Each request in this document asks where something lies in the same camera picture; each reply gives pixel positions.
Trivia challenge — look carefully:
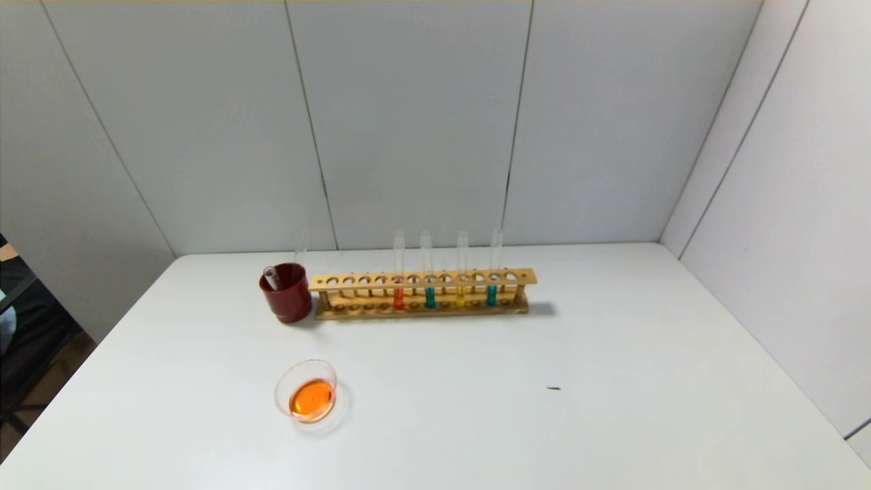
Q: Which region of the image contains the test tube with teal pigment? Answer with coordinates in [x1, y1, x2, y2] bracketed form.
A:
[486, 228, 504, 307]
[420, 231, 436, 309]

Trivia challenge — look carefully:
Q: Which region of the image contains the wooden test tube rack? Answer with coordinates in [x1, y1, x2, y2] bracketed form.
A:
[308, 268, 538, 321]

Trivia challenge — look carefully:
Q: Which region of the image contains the dark background furniture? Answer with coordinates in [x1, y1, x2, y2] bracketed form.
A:
[0, 231, 89, 463]

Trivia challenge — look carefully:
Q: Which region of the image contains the dark red cup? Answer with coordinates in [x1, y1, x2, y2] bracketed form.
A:
[258, 263, 312, 325]

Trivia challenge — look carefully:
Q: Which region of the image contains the clear glass dish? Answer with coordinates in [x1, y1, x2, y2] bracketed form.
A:
[274, 359, 352, 435]

